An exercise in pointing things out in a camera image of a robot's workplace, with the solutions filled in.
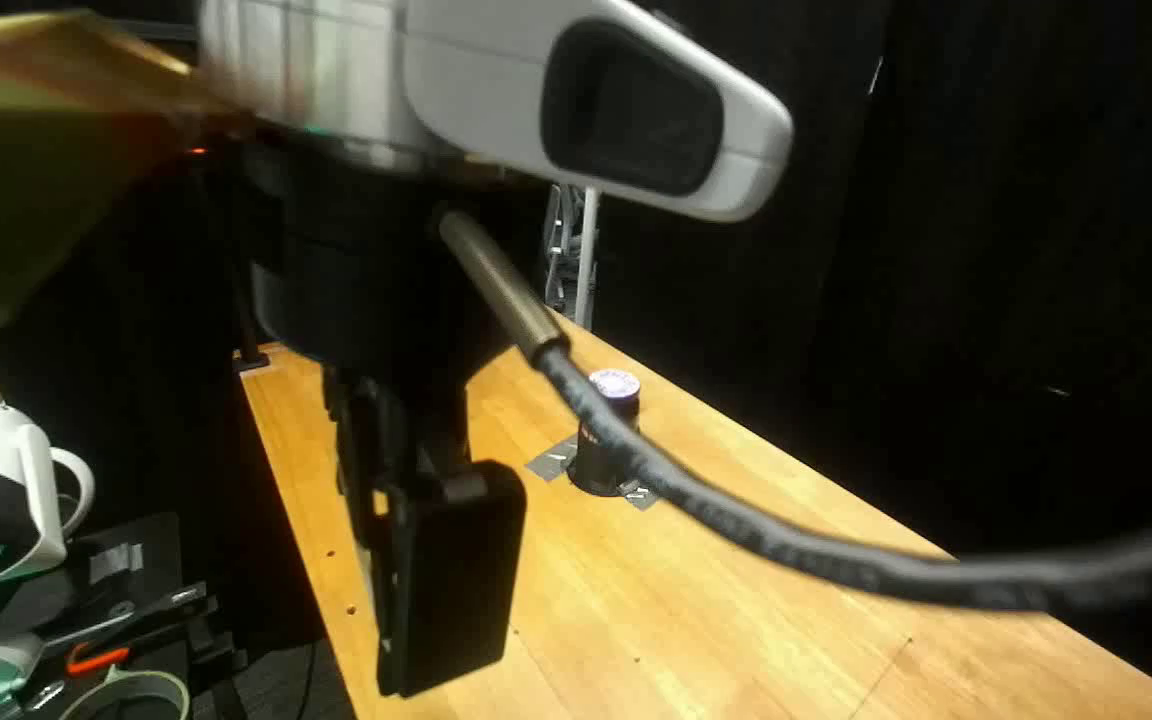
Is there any perforated metal frame post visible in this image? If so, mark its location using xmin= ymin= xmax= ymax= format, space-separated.
xmin=541 ymin=179 xmax=605 ymax=331

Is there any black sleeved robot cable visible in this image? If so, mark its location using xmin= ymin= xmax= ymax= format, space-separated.
xmin=432 ymin=205 xmax=1152 ymax=615

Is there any orange handled tool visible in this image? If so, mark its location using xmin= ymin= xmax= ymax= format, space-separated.
xmin=62 ymin=642 xmax=135 ymax=679

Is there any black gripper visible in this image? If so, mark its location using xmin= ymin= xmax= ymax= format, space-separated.
xmin=240 ymin=136 xmax=511 ymax=566

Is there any white coiled cable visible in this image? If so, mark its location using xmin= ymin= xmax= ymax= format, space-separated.
xmin=91 ymin=665 xmax=191 ymax=720

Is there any blurred gold green object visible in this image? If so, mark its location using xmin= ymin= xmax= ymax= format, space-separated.
xmin=0 ymin=10 xmax=250 ymax=341

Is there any small dark jar silver lid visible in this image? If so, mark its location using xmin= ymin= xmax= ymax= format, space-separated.
xmin=566 ymin=367 xmax=646 ymax=499

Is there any white mug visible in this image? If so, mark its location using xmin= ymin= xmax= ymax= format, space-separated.
xmin=0 ymin=395 xmax=101 ymax=696

